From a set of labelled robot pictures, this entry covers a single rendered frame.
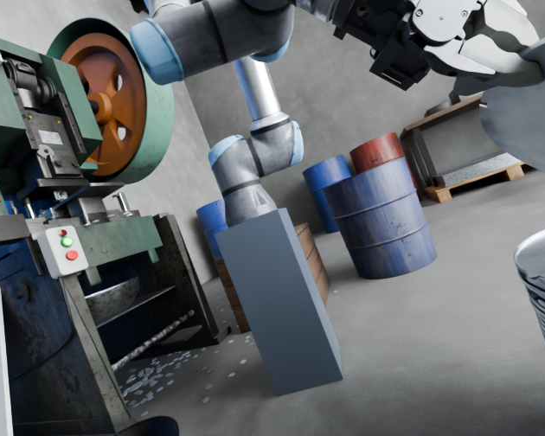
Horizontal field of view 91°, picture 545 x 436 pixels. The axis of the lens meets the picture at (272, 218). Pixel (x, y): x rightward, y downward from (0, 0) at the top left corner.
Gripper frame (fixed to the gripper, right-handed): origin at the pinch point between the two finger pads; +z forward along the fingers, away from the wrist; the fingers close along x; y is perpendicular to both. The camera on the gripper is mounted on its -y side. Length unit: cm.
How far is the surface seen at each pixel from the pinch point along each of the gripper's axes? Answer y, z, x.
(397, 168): 90, 23, -21
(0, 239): 46, -76, 63
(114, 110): 117, -116, 13
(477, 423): 18, 30, 38
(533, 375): 22, 39, 27
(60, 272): 48, -59, 64
